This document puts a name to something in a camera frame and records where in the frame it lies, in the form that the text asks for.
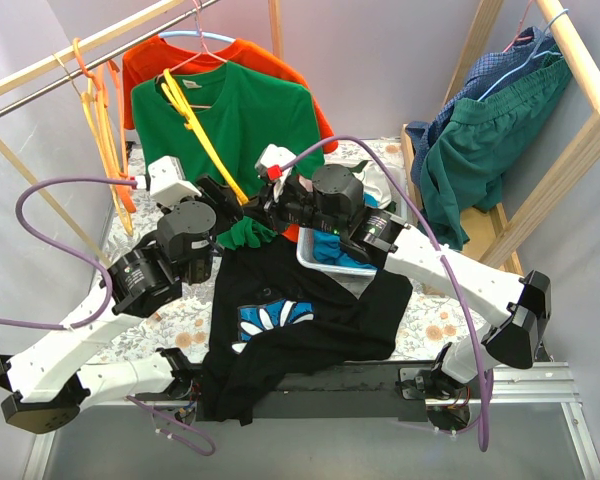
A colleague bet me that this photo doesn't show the green and white t shirt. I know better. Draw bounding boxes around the green and white t shirt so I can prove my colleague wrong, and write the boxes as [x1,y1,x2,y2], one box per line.
[347,160,394,209]

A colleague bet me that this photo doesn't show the orange plastic hanger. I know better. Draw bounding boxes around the orange plastic hanger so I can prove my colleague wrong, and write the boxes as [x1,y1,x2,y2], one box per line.
[71,37,137,213]

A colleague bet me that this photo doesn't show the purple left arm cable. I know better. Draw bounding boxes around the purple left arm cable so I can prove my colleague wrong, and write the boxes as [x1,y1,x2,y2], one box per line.
[0,176,141,357]

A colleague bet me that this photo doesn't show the wooden clothes rack right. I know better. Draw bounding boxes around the wooden clothes rack right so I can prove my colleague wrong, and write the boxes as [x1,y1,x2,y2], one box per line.
[399,0,600,281]

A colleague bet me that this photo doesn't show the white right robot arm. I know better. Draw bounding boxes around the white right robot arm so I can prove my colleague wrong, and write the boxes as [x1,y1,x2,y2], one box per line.
[257,164,551,398]

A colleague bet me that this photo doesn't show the blue t shirt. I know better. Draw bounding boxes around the blue t shirt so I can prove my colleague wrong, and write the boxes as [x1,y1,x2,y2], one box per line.
[313,230,374,270]

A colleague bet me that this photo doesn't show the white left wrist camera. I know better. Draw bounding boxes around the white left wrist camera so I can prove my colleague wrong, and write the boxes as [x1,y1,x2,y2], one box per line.
[131,156,202,207]

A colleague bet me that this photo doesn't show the teal green shorts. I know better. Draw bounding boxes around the teal green shorts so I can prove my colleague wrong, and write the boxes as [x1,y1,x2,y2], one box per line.
[418,48,572,250]

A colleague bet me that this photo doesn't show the pink wire hanger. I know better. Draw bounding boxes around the pink wire hanger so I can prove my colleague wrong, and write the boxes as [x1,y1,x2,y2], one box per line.
[504,0,537,53]

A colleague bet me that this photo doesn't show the black t shirt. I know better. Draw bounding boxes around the black t shirt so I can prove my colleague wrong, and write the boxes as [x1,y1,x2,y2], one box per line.
[201,238,413,424]

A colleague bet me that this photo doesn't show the floral table cloth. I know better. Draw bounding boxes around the floral table cloth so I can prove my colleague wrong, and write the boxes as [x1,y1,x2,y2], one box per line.
[92,139,522,363]

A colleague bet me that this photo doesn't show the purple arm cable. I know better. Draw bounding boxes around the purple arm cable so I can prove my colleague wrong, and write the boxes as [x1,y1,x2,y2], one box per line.
[0,176,141,357]
[279,133,495,452]

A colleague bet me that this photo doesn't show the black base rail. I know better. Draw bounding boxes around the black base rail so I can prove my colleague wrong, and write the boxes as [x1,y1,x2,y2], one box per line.
[179,357,486,424]

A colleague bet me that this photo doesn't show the dark yellow plastic hanger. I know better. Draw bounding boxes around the dark yellow plastic hanger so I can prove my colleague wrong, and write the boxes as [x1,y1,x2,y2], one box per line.
[161,69,248,206]

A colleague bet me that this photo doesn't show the white plastic basket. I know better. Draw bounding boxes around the white plastic basket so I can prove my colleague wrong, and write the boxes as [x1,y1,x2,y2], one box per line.
[296,160,412,277]

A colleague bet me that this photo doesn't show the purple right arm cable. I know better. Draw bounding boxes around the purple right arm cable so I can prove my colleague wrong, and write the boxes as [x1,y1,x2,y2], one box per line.
[279,133,495,452]

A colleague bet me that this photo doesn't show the wooden clothes rack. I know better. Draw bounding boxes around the wooden clothes rack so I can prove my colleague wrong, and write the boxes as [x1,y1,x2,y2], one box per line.
[0,0,284,266]
[399,0,600,281]

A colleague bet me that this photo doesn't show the orange t shirt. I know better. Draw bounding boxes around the orange t shirt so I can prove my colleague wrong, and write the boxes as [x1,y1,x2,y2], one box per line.
[121,35,339,242]

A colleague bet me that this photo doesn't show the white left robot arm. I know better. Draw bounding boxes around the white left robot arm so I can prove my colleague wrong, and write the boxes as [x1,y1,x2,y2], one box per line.
[0,175,242,434]

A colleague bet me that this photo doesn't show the light blue wire hanger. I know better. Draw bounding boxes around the light blue wire hanger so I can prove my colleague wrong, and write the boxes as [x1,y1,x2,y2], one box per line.
[478,8,569,102]

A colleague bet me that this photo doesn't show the metal hanging rod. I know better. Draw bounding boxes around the metal hanging rod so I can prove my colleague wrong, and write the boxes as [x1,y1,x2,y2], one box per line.
[0,1,195,119]

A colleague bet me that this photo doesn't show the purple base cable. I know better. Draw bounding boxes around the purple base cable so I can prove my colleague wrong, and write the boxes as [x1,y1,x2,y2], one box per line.
[126,394,217,457]

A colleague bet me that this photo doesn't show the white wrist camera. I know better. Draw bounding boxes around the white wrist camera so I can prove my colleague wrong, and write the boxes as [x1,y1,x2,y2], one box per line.
[255,144,295,201]
[131,156,202,207]

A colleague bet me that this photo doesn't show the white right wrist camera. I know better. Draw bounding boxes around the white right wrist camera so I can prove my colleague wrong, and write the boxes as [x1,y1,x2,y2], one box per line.
[255,144,295,201]

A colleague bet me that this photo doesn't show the blue checkered shorts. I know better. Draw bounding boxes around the blue checkered shorts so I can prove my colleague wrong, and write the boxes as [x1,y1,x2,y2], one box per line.
[405,27,558,187]

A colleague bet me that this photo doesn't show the wooden clothes rack left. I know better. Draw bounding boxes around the wooden clothes rack left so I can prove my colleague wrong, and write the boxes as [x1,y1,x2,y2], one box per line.
[0,0,284,266]

